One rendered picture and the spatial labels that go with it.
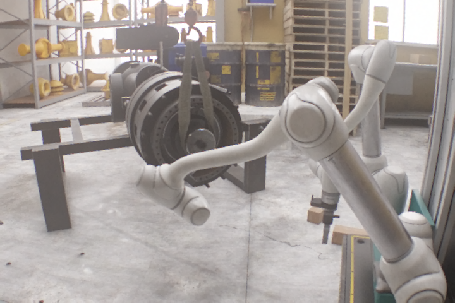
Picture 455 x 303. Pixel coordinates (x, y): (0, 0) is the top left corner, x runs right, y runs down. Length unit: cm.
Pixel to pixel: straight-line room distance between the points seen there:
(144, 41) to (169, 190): 320
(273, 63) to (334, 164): 388
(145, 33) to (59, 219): 245
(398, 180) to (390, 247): 68
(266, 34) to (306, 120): 536
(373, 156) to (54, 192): 208
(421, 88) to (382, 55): 543
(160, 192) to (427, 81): 625
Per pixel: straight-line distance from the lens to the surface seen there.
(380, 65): 150
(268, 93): 472
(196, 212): 117
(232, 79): 476
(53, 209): 265
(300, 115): 79
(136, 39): 423
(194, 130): 152
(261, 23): 613
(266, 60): 468
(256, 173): 304
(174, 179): 113
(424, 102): 700
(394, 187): 163
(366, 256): 176
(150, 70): 210
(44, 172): 254
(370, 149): 176
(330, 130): 82
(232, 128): 164
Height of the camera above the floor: 129
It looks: 15 degrees down
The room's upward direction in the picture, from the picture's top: straight up
